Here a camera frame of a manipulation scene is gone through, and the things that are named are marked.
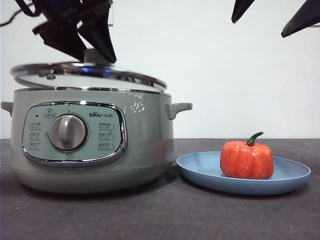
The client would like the glass lid with green knob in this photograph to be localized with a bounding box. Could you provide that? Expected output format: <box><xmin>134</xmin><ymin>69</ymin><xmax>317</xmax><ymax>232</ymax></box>
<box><xmin>10</xmin><ymin>48</ymin><xmax>168</xmax><ymax>91</ymax></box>

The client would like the orange pumpkin with green stem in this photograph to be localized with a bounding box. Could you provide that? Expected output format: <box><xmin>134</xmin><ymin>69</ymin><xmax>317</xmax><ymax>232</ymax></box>
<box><xmin>219</xmin><ymin>131</ymin><xmax>274</xmax><ymax>181</ymax></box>

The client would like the pale green electric steamer pot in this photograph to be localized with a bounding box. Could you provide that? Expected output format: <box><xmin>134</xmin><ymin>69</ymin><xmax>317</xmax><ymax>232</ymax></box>
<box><xmin>0</xmin><ymin>86</ymin><xmax>194</xmax><ymax>195</ymax></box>

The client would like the blue plate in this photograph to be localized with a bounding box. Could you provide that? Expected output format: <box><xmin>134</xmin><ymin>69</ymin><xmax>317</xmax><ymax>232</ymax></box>
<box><xmin>176</xmin><ymin>150</ymin><xmax>312</xmax><ymax>196</ymax></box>

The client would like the thin black cable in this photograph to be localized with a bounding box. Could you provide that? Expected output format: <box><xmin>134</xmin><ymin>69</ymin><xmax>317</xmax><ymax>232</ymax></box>
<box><xmin>0</xmin><ymin>9</ymin><xmax>26</xmax><ymax>27</ymax></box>

